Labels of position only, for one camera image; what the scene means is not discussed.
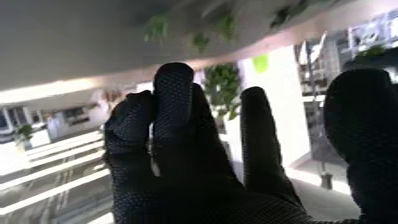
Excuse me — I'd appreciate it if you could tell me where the white sheet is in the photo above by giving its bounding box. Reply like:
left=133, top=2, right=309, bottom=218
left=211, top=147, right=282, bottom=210
left=0, top=0, right=398, bottom=90

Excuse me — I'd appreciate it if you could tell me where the green sprig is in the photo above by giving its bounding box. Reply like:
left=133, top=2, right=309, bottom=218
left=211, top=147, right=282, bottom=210
left=213, top=13, right=238, bottom=40
left=140, top=13, right=170, bottom=44
left=188, top=32, right=213, bottom=54

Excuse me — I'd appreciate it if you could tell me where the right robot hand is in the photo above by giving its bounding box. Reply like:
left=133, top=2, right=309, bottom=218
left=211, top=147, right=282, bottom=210
left=101, top=62, right=398, bottom=224

